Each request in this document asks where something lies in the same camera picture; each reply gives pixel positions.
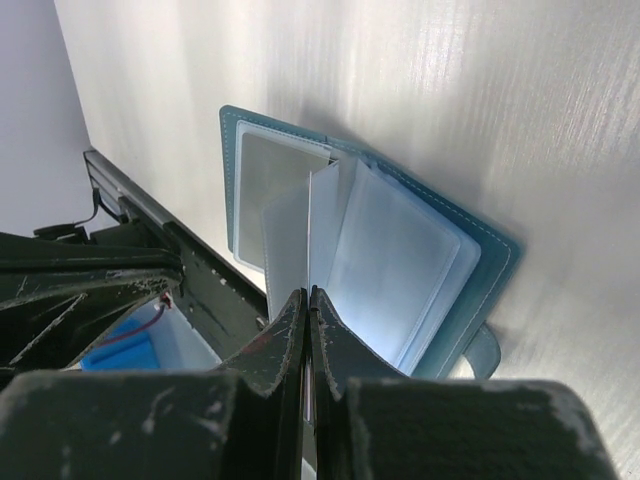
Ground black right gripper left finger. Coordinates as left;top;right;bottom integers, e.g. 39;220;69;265
1;289;308;479

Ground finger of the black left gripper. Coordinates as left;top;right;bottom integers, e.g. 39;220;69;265
1;233;183;280
1;269;182;373

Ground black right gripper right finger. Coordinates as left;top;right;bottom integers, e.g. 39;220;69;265
308;288;616;479

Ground blue leather card holder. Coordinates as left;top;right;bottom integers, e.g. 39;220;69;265
219;106;521;379

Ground blue foam block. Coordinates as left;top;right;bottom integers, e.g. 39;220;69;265
80;317;160;371

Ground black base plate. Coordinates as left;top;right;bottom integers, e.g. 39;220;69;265
90;196;268;360

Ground aluminium front rail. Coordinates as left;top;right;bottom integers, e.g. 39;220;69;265
83;150;174;226

